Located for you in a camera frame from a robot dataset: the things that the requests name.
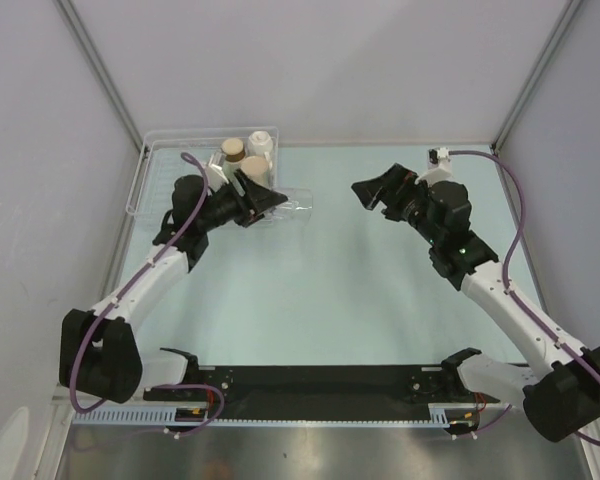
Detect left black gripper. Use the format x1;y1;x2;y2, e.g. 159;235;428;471
197;169;286;232

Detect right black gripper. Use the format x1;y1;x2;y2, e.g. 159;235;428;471
350;164;441;246

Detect beige patterned mug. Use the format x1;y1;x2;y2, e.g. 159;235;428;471
240;155;272;188

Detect clear glass cup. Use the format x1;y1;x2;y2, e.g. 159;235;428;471
265;188;313;224

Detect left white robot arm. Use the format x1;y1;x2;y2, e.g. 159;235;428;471
59;173;288;404

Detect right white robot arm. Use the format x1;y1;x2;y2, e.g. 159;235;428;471
351;164;600;442

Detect white ceramic mug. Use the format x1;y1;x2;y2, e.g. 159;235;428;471
247;130;274;170

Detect brown beige cup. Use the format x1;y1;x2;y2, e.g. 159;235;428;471
221;137;246;164

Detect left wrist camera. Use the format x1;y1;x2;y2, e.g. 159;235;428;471
204;150;229;192

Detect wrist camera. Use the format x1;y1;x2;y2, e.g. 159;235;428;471
204;150;229;192
417;147;453;186

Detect white wire dish rack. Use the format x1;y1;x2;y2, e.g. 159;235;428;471
125;127;282;231

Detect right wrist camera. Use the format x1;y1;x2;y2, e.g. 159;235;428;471
417;147;453;186

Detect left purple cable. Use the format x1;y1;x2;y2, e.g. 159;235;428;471
69;152;226;441

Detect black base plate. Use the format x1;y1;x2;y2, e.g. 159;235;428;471
143;363;501;422

